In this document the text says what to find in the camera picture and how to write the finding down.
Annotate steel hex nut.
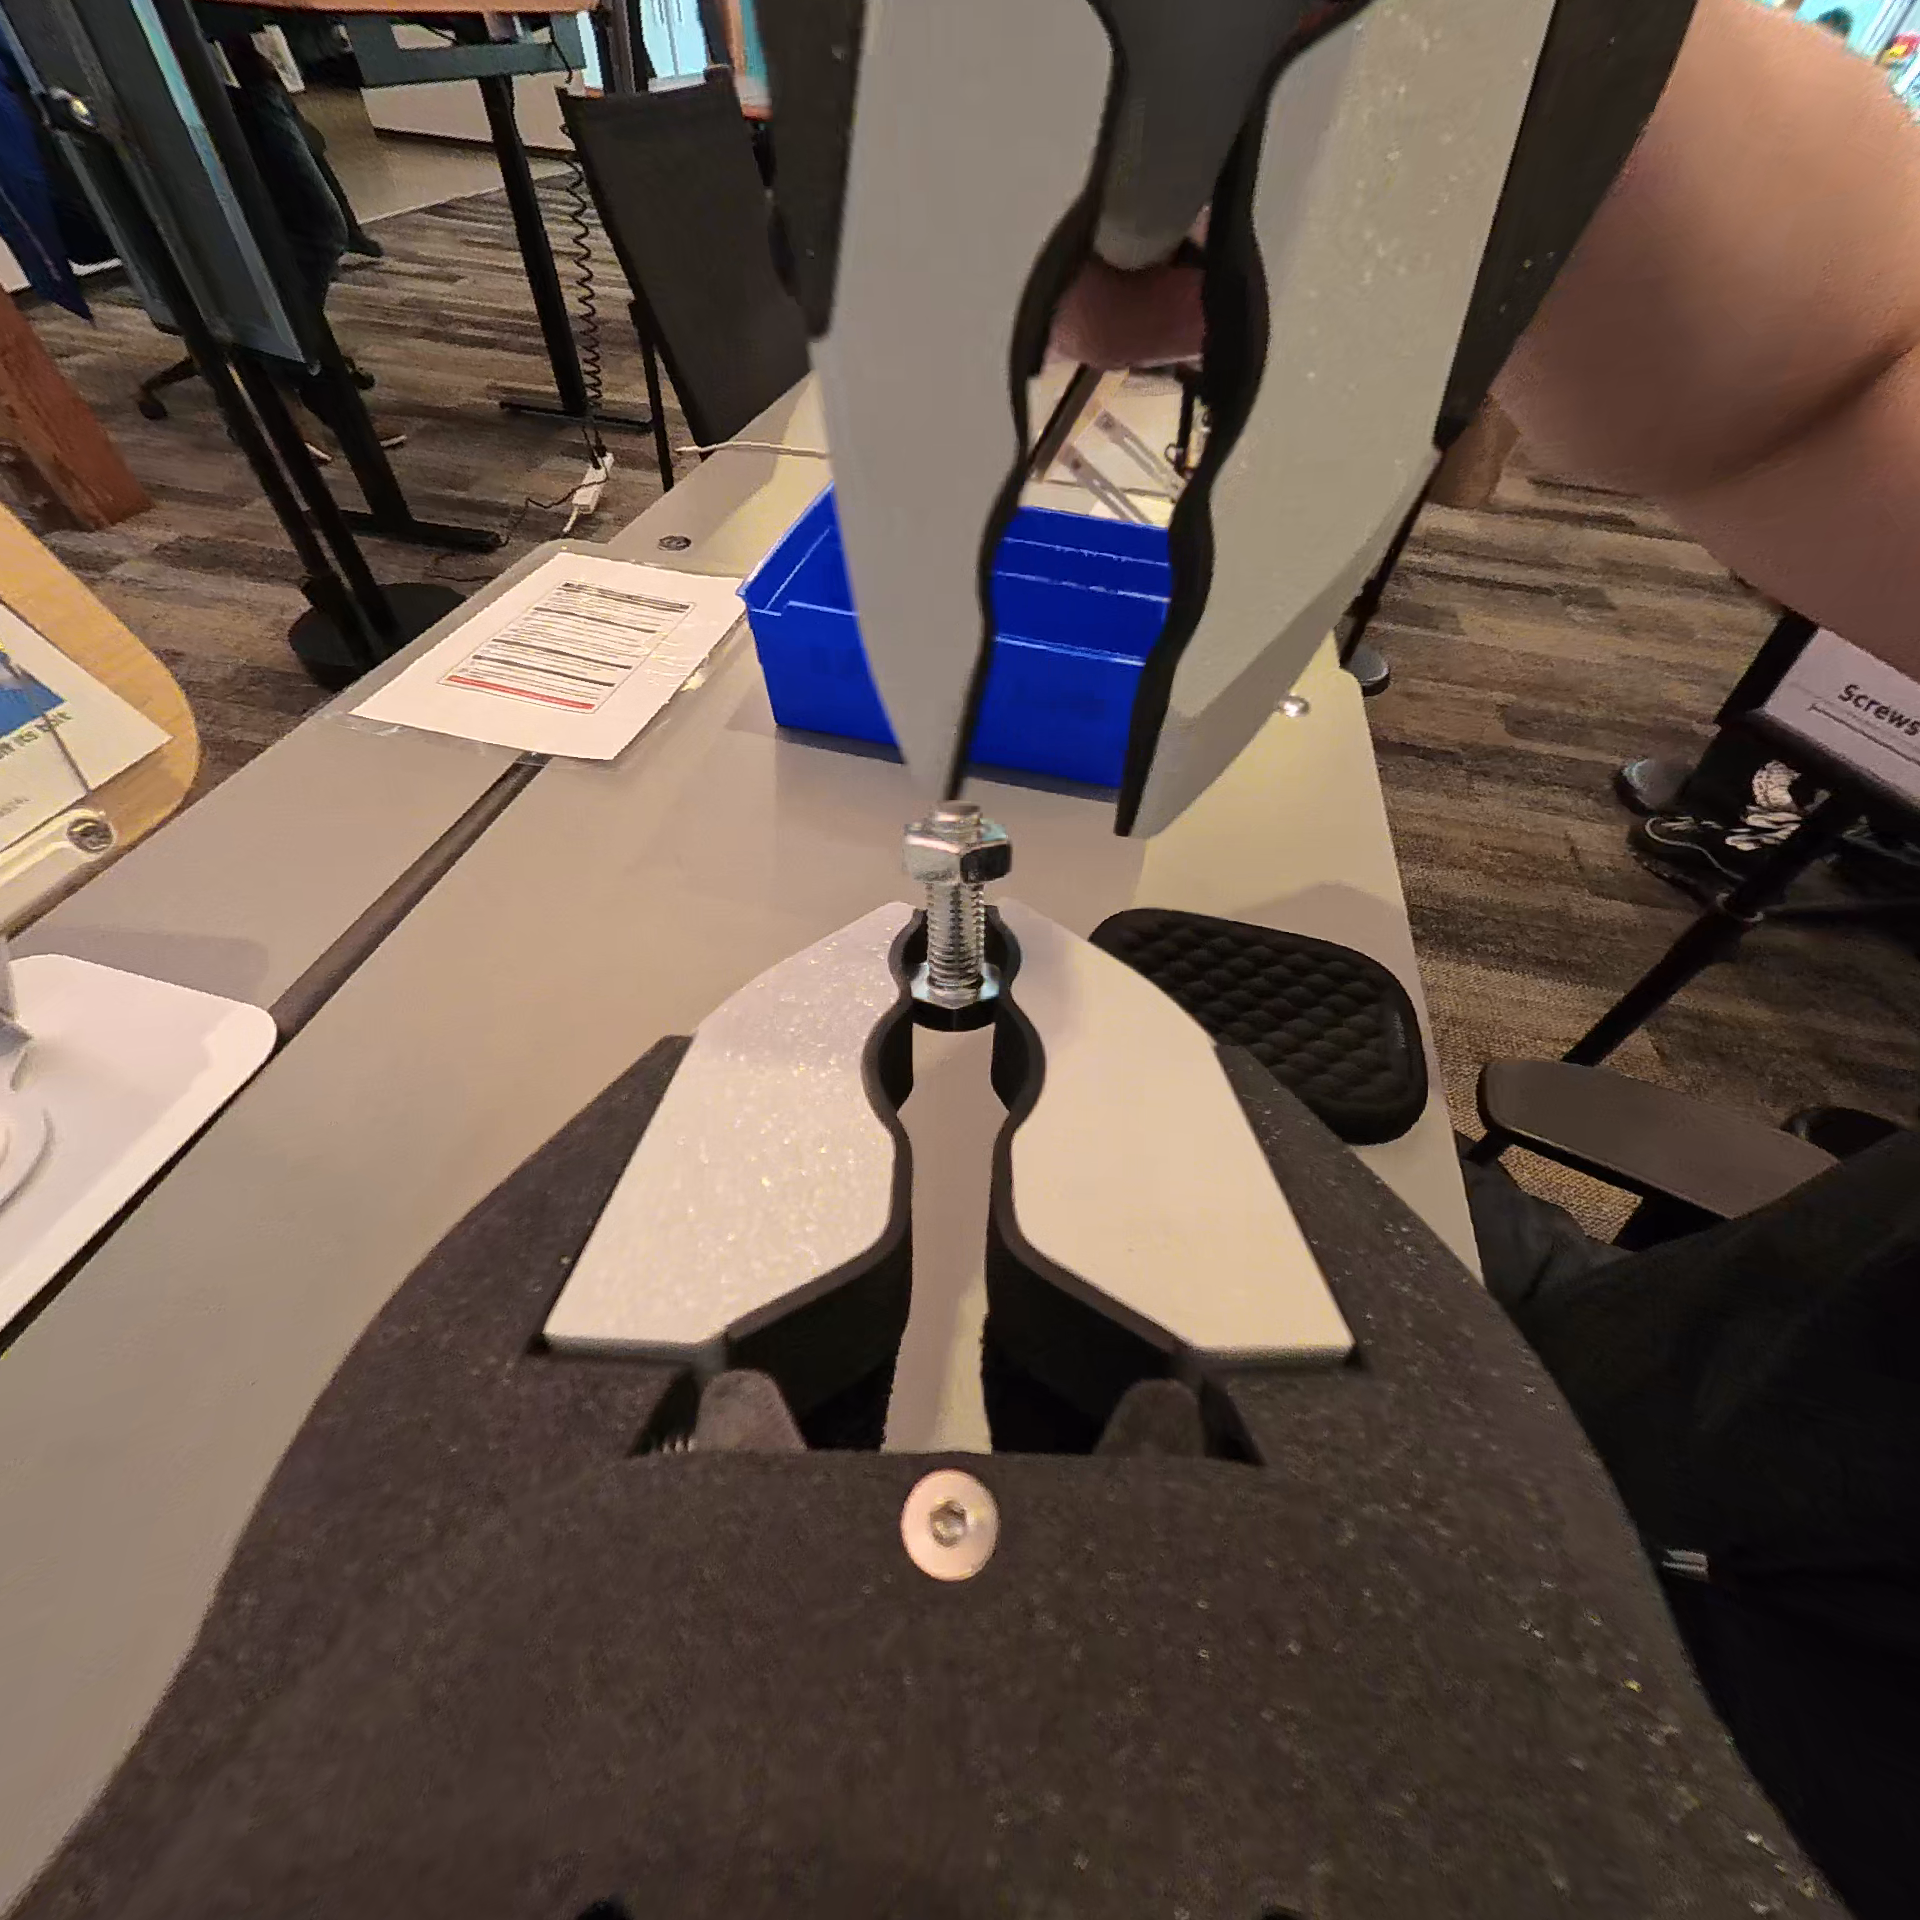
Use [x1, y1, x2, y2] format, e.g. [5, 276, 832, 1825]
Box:
[900, 816, 1016, 891]

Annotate black coiled cable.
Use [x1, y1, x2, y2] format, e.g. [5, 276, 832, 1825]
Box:
[568, 151, 610, 450]

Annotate black textured wrist pad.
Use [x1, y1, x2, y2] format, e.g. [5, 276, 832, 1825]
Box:
[1088, 906, 1431, 1146]

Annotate steel hex bolt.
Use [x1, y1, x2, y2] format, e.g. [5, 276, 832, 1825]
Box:
[905, 802, 1027, 1039]

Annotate black high-back chair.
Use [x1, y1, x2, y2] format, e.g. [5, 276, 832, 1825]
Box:
[558, 67, 811, 488]

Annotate black stanchion post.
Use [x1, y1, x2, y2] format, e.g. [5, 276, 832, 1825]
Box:
[1617, 606, 1825, 818]
[1337, 450, 1444, 694]

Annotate blue hanging garment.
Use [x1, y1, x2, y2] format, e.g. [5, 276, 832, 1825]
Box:
[0, 29, 90, 315]

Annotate person's right forearm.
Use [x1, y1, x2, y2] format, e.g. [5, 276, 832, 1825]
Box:
[1493, 0, 1920, 683]

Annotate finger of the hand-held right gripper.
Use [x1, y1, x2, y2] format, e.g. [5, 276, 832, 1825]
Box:
[1113, 0, 1560, 841]
[808, 0, 1124, 802]

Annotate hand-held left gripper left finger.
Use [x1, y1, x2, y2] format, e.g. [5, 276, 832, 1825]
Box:
[542, 900, 919, 1372]

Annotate blue plastic bin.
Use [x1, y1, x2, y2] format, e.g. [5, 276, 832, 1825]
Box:
[736, 482, 1177, 794]

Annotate colour printed instruction sheet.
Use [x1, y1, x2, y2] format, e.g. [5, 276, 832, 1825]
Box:
[0, 602, 174, 872]

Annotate black office chair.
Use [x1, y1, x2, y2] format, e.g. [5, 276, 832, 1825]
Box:
[1476, 1057, 1876, 1246]

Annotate paper sheet in plastic sleeve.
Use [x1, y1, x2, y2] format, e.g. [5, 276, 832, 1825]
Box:
[353, 549, 748, 763]

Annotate rounded wooden board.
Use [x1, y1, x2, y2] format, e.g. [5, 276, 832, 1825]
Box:
[0, 504, 203, 916]

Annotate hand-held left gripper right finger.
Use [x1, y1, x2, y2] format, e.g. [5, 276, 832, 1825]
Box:
[988, 899, 1358, 1372]

